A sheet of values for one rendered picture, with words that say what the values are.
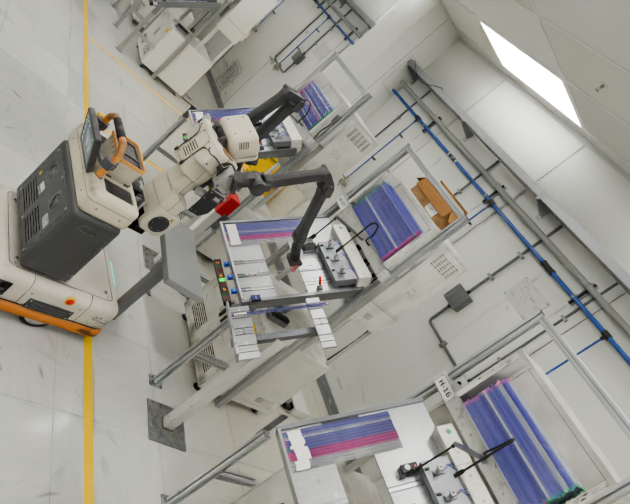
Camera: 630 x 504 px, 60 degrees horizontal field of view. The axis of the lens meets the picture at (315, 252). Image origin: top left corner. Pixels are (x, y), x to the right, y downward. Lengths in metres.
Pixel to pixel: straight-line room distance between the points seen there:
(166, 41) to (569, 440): 6.03
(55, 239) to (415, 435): 1.80
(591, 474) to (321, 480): 1.07
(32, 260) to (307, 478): 1.50
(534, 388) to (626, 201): 2.20
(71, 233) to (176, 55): 4.85
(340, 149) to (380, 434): 2.42
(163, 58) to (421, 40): 3.07
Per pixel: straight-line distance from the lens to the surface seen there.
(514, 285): 4.46
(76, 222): 2.54
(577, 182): 4.77
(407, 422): 2.67
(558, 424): 2.66
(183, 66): 7.31
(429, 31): 6.27
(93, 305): 2.91
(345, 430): 2.56
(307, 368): 3.59
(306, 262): 3.26
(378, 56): 6.12
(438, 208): 3.56
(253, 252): 3.27
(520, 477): 2.46
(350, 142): 4.33
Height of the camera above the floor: 1.91
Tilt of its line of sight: 15 degrees down
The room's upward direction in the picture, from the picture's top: 51 degrees clockwise
